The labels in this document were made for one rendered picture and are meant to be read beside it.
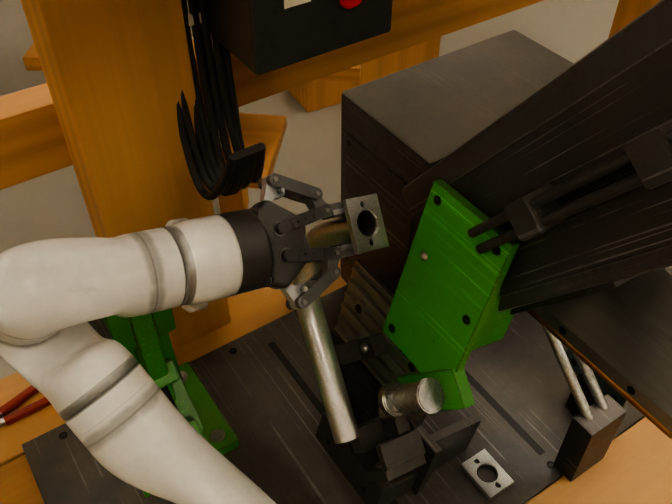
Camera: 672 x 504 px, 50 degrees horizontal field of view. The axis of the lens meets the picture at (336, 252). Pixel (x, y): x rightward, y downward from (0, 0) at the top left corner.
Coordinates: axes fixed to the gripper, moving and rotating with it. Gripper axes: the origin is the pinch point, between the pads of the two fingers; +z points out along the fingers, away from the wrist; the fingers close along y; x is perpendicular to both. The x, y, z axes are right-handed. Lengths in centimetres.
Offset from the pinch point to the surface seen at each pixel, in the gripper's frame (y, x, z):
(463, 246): -4.4, -7.6, 8.0
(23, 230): 29, 211, 14
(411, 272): -6.1, 1.1, 8.0
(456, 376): -17.7, -2.3, 7.9
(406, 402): -19.6, 2.6, 4.4
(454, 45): 81, 185, 219
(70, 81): 20.8, 13.3, -19.7
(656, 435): -35, -2, 40
